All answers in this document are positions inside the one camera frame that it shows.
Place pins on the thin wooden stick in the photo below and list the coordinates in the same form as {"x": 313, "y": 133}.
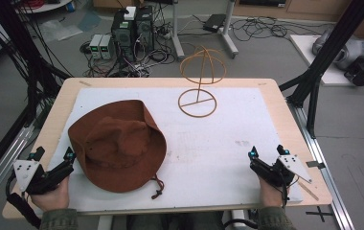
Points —
{"x": 307, "y": 190}

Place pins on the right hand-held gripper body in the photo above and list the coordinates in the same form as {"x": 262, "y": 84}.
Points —
{"x": 285, "y": 169}

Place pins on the grey tape strip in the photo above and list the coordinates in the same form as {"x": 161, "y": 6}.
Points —
{"x": 314, "y": 164}

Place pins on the black frame strut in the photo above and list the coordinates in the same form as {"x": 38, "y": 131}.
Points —
{"x": 20, "y": 48}
{"x": 323, "y": 60}

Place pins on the black device on platform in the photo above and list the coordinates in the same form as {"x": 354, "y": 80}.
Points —
{"x": 361, "y": 73}

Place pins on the person's right hand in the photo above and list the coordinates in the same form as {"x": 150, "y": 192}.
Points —
{"x": 271, "y": 195}

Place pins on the black computer tower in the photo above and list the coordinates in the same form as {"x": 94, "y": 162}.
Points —
{"x": 145, "y": 30}
{"x": 123, "y": 35}

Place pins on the grey power supply unit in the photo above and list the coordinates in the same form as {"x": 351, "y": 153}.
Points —
{"x": 95, "y": 46}
{"x": 106, "y": 47}

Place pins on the white metal table frame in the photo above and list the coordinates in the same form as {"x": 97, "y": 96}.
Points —
{"x": 202, "y": 28}

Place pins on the clear plastic sheet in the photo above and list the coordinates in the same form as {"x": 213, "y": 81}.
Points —
{"x": 60, "y": 30}

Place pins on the person's left hand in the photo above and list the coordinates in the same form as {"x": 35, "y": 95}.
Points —
{"x": 52, "y": 198}

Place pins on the white small box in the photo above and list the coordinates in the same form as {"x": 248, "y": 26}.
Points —
{"x": 130, "y": 12}

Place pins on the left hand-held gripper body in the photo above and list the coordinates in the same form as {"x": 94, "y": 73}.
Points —
{"x": 39, "y": 180}

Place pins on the aluminium rail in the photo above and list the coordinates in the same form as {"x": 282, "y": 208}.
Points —
{"x": 1, "y": 166}
{"x": 322, "y": 166}

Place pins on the white table mat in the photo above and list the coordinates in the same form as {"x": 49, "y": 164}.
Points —
{"x": 209, "y": 159}

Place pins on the brown brimmed hat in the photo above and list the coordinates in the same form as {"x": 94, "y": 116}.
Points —
{"x": 119, "y": 147}

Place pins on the black tape cross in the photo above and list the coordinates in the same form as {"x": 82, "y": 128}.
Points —
{"x": 320, "y": 213}

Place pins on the grey rounded machine shell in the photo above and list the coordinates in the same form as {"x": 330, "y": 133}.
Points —
{"x": 346, "y": 51}

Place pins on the white floor platform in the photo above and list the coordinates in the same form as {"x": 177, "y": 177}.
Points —
{"x": 311, "y": 60}

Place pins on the black flat box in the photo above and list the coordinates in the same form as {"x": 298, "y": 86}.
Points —
{"x": 214, "y": 22}

